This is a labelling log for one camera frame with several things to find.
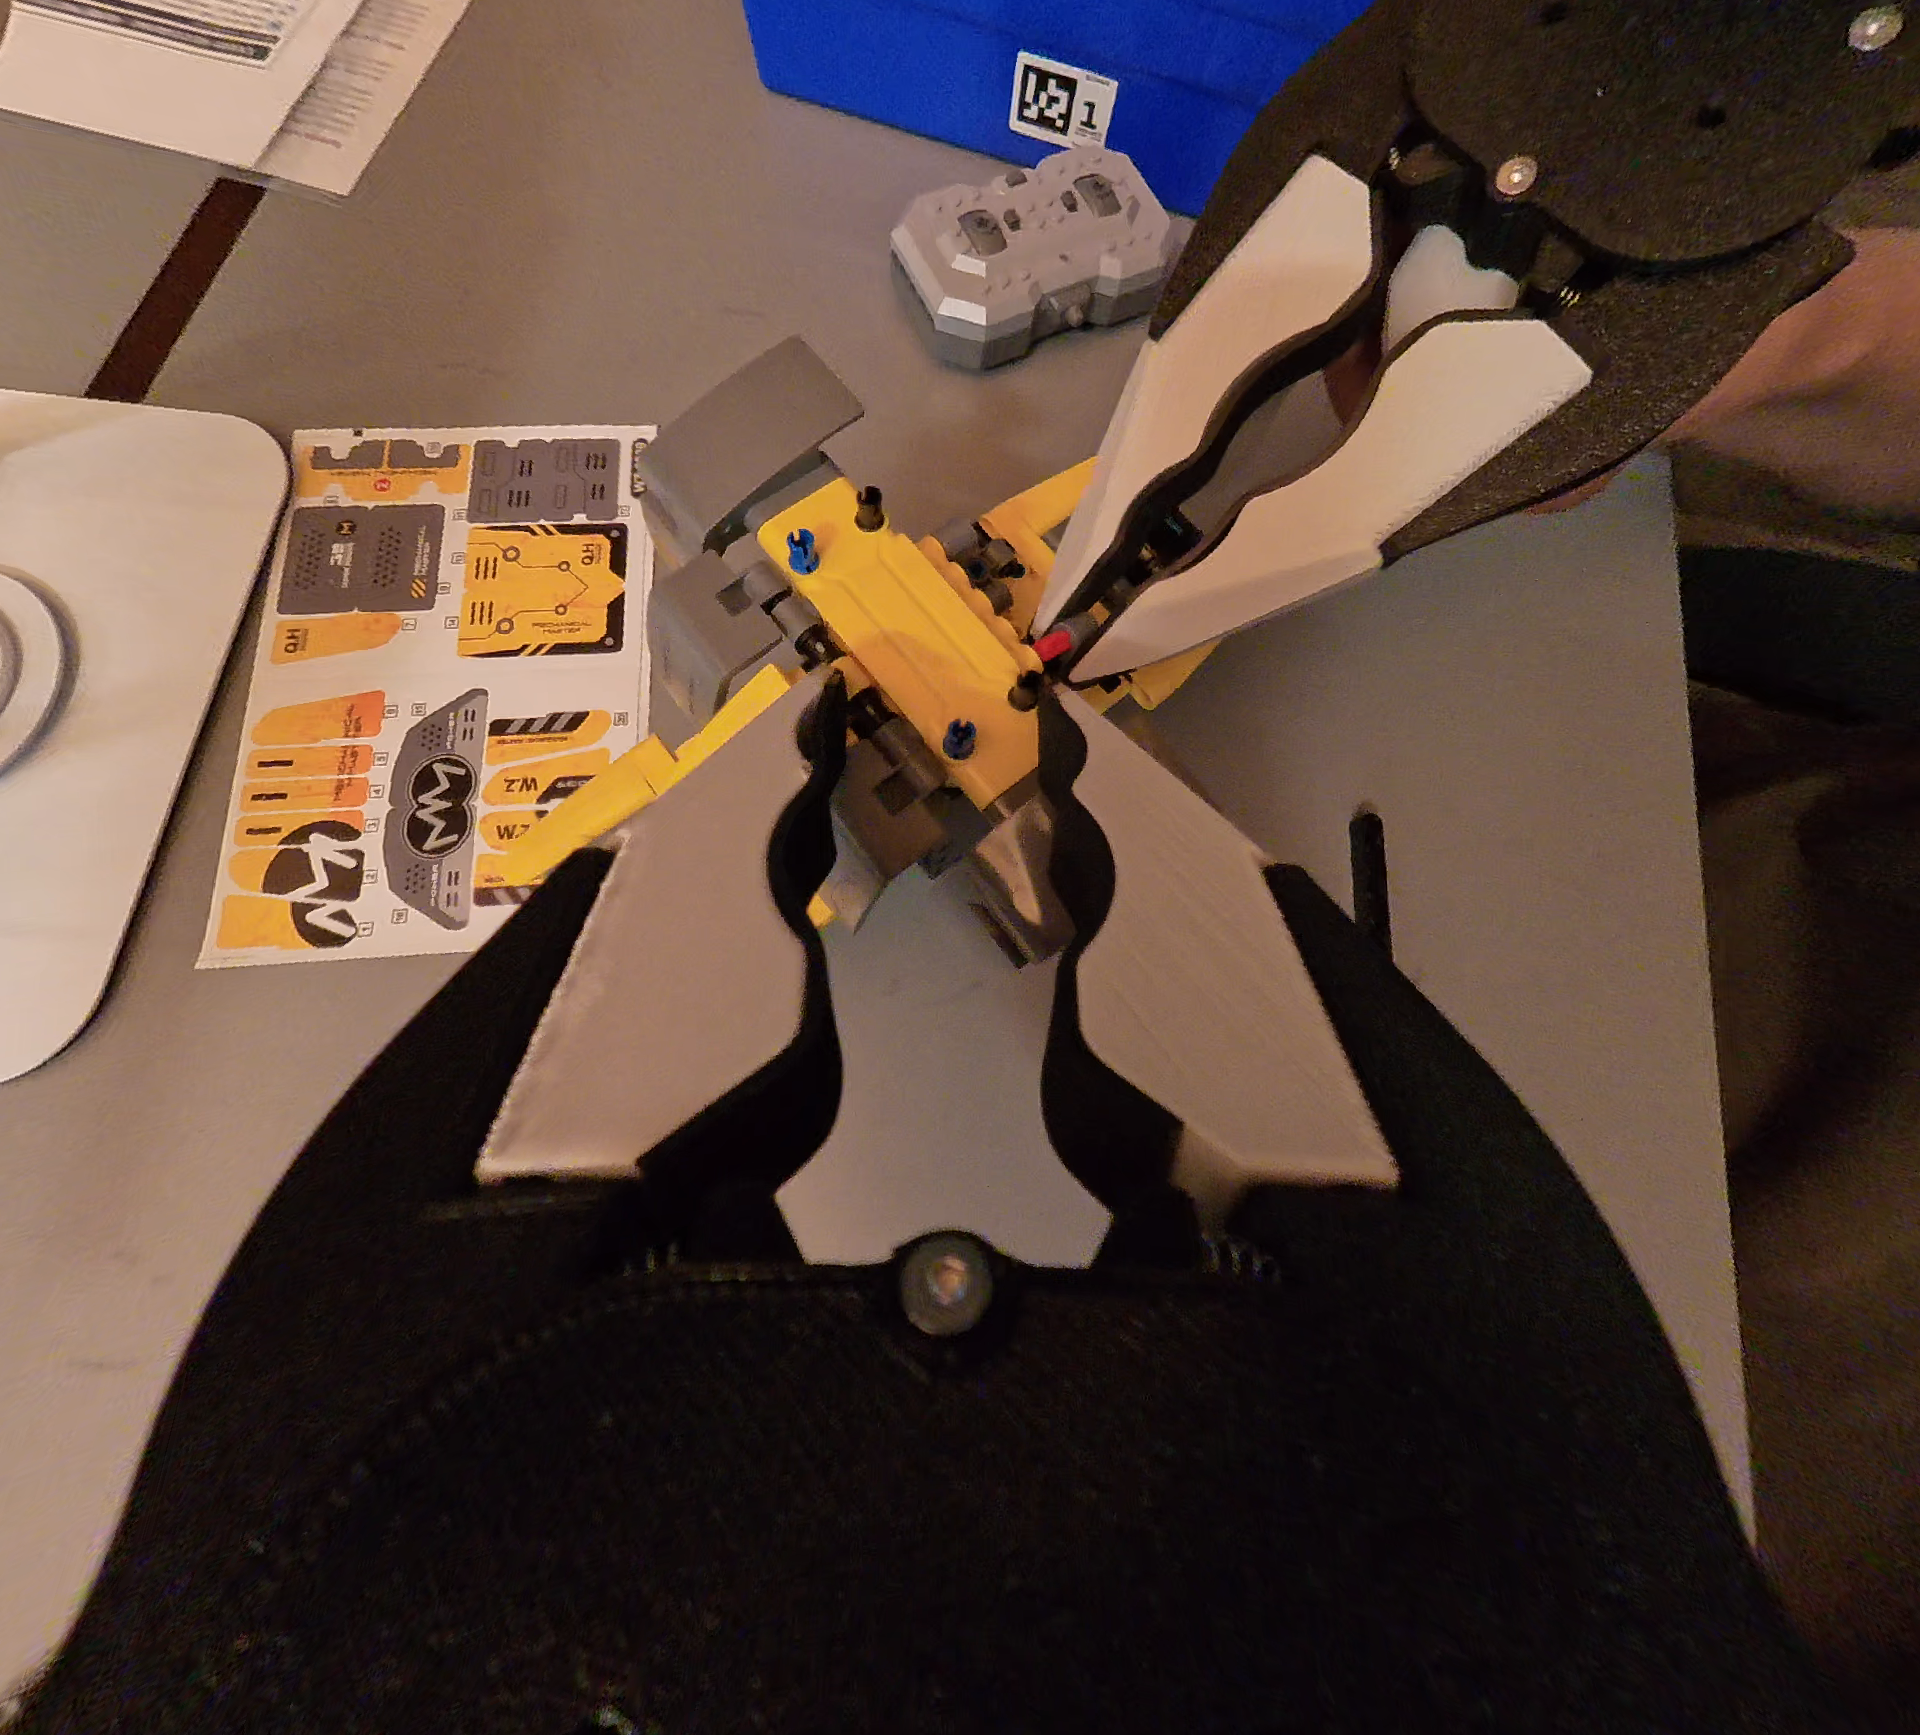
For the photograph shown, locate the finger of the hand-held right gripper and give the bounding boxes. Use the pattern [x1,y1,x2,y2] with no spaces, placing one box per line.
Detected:
[1067,220,1595,688]
[1032,153,1403,653]

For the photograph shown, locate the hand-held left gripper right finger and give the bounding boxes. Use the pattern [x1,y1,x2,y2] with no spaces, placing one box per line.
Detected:
[1032,686,1406,1249]

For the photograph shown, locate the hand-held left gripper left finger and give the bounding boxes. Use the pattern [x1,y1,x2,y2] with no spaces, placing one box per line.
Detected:
[475,673,855,1212]

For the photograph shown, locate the short black toy beam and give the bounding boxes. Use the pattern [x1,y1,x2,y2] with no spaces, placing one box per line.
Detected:
[1346,809,1397,937]

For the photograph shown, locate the yellow toy brick vehicle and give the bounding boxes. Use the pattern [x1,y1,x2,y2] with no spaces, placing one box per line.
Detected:
[516,330,1220,977]

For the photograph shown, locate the person's right forearm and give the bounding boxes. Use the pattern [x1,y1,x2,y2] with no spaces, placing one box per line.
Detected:
[1529,166,1920,534]

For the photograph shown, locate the grey toy remote control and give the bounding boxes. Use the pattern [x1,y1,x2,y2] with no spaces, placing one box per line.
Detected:
[888,147,1196,371]

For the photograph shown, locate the yellow grey sticker sheet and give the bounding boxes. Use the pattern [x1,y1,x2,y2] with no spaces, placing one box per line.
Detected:
[197,423,661,974]

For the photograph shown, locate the white document stand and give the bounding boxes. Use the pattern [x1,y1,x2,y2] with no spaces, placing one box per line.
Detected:
[0,392,290,1084]

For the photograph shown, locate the person's grey trousers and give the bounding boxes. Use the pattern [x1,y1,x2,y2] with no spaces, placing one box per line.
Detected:
[1689,678,1920,1735]

